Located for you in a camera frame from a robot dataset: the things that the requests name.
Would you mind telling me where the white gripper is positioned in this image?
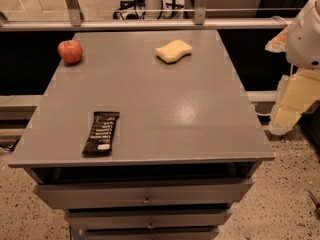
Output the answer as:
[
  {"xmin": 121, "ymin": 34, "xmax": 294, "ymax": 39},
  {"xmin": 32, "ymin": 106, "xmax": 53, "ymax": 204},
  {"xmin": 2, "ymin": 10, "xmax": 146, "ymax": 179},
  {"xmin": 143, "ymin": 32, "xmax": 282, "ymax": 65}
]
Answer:
[{"xmin": 265, "ymin": 0, "xmax": 320, "ymax": 135}]

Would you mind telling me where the red apple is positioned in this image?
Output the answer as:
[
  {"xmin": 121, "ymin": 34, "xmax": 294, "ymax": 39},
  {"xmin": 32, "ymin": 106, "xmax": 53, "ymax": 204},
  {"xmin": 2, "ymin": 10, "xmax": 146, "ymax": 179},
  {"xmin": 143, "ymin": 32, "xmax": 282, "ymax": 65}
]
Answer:
[{"xmin": 58, "ymin": 40, "xmax": 83, "ymax": 64}]

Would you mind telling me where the black rxbar chocolate wrapper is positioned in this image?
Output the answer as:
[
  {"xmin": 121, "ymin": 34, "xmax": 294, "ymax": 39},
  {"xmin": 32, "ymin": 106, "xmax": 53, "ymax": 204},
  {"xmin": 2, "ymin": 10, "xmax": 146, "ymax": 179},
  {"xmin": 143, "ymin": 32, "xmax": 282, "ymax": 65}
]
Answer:
[{"xmin": 82, "ymin": 111, "xmax": 120, "ymax": 157}]

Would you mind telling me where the yellow sponge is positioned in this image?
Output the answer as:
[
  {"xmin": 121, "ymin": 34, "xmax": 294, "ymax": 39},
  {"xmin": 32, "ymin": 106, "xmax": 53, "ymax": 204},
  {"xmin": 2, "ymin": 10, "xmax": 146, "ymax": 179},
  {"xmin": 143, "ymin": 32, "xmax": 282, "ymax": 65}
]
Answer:
[{"xmin": 156, "ymin": 39, "xmax": 193, "ymax": 64}]

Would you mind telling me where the top grey drawer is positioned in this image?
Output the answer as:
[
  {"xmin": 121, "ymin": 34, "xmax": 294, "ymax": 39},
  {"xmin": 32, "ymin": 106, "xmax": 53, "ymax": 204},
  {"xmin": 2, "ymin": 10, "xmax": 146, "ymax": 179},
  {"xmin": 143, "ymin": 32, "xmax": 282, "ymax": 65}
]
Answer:
[{"xmin": 34, "ymin": 178, "xmax": 253, "ymax": 209}]

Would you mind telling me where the grey drawer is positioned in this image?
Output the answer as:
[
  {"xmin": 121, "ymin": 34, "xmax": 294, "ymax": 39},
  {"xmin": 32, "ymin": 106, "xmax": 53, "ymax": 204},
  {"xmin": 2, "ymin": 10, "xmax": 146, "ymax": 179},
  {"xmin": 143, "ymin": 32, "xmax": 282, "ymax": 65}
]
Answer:
[
  {"xmin": 66, "ymin": 208, "xmax": 231, "ymax": 230},
  {"xmin": 84, "ymin": 227, "xmax": 219, "ymax": 240},
  {"xmin": 34, "ymin": 178, "xmax": 253, "ymax": 209}
]

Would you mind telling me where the grey drawer cabinet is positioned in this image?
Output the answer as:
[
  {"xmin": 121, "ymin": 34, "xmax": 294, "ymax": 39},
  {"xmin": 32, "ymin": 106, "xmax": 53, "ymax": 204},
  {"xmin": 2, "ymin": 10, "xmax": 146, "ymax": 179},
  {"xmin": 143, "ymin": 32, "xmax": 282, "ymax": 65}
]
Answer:
[{"xmin": 7, "ymin": 29, "xmax": 276, "ymax": 240}]

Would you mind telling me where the black office chair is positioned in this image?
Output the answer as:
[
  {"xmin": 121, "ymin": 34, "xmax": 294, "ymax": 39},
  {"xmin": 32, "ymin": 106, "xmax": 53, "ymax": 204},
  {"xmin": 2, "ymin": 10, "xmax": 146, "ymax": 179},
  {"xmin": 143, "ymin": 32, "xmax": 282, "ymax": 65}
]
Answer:
[{"xmin": 113, "ymin": 0, "xmax": 145, "ymax": 20}]

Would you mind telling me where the middle grey drawer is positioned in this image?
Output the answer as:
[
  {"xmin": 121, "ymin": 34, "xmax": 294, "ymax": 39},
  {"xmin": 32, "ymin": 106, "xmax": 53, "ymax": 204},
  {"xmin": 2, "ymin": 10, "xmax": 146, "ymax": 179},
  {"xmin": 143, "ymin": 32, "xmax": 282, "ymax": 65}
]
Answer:
[{"xmin": 66, "ymin": 208, "xmax": 231, "ymax": 230}]

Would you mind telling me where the bottom grey drawer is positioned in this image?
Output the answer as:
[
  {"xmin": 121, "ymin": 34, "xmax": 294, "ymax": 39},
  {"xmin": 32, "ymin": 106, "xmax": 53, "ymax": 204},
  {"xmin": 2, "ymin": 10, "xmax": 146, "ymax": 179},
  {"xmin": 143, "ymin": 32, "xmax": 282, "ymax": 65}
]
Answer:
[{"xmin": 84, "ymin": 227, "xmax": 219, "ymax": 240}]

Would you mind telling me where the grey metal railing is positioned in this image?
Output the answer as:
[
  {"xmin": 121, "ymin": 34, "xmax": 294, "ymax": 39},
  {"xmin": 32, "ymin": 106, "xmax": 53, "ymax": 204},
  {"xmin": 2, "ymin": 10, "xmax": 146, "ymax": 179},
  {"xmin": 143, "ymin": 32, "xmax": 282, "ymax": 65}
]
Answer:
[{"xmin": 0, "ymin": 0, "xmax": 307, "ymax": 32}]

